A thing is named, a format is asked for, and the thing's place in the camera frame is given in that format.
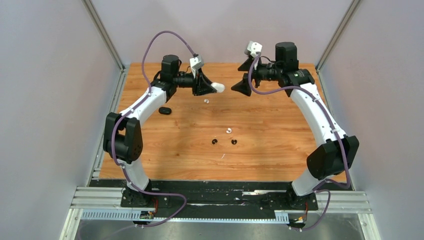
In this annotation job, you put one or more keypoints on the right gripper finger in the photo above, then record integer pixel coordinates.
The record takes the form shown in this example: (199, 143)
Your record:
(243, 86)
(245, 66)

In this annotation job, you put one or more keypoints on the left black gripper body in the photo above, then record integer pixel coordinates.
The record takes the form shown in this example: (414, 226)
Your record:
(185, 80)

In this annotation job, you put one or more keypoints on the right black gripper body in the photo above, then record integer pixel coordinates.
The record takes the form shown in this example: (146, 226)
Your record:
(265, 72)

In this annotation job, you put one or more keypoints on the white earbud charging case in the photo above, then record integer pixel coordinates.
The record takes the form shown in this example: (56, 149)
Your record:
(219, 87)

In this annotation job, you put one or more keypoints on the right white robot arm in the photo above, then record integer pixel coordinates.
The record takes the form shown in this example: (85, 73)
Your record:
(336, 149)

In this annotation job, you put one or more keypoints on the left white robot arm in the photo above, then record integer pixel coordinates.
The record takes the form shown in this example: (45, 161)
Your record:
(122, 137)

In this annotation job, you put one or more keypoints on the black earbud charging case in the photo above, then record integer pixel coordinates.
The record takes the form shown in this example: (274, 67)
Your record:
(165, 110)

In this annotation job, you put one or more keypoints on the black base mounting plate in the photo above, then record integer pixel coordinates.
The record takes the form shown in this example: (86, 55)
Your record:
(219, 199)

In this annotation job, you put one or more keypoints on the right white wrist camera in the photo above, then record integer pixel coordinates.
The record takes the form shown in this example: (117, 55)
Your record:
(253, 49)

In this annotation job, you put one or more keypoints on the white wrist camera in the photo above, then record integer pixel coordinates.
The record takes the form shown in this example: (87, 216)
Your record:
(253, 49)
(196, 63)

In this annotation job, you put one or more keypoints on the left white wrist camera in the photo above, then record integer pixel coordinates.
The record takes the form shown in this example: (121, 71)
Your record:
(196, 63)

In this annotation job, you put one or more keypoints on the aluminium frame rail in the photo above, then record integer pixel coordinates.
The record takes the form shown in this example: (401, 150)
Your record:
(104, 203)

